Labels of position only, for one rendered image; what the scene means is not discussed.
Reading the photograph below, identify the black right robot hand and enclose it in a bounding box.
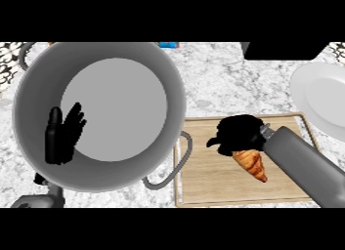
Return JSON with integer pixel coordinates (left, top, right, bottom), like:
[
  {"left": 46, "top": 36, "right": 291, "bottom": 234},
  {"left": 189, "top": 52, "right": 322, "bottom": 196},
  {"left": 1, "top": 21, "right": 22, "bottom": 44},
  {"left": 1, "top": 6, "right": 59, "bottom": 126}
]
[{"left": 204, "top": 113, "right": 271, "bottom": 156}]

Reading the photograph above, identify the pale wooden tray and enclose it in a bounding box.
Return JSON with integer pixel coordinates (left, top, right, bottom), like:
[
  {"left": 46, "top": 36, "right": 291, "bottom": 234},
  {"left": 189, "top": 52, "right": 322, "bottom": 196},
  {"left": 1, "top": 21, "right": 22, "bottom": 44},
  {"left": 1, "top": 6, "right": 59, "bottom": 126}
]
[{"left": 173, "top": 111, "right": 321, "bottom": 208}]

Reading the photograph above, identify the large grey metal pot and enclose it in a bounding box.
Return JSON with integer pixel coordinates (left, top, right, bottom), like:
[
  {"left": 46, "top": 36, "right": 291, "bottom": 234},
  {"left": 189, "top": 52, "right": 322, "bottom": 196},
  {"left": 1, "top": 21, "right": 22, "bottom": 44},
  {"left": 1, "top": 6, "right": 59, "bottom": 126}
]
[{"left": 11, "top": 42, "right": 194, "bottom": 193}]

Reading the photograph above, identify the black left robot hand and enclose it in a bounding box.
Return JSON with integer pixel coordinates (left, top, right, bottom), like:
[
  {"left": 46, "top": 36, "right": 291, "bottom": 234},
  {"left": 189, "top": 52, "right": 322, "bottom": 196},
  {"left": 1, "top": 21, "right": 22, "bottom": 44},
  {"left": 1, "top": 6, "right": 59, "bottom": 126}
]
[{"left": 43, "top": 102, "right": 87, "bottom": 166}]

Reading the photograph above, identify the golden brown croissant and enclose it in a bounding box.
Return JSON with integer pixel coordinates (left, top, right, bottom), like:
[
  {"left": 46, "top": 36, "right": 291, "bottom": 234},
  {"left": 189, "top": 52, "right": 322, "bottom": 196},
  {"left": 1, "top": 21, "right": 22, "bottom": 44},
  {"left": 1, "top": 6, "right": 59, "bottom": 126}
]
[{"left": 231, "top": 149, "right": 268, "bottom": 184}]

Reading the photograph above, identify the white round plate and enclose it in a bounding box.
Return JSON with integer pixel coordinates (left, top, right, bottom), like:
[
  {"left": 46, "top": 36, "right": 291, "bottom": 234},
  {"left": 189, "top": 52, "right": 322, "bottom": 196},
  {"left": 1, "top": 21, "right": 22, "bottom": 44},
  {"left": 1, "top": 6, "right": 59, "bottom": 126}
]
[{"left": 288, "top": 62, "right": 345, "bottom": 146}]

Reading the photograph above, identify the black box appliance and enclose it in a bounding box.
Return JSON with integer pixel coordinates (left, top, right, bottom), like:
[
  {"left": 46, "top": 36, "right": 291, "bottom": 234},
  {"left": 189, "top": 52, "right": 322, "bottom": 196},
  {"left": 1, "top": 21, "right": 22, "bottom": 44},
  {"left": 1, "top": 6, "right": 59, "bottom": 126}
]
[{"left": 241, "top": 42, "right": 328, "bottom": 61}]

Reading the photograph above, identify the small blue object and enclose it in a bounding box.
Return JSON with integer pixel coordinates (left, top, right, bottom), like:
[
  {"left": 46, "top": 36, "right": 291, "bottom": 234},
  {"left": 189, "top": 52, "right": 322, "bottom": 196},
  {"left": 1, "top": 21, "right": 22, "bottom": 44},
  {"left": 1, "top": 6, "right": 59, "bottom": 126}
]
[{"left": 157, "top": 42, "right": 180, "bottom": 50}]

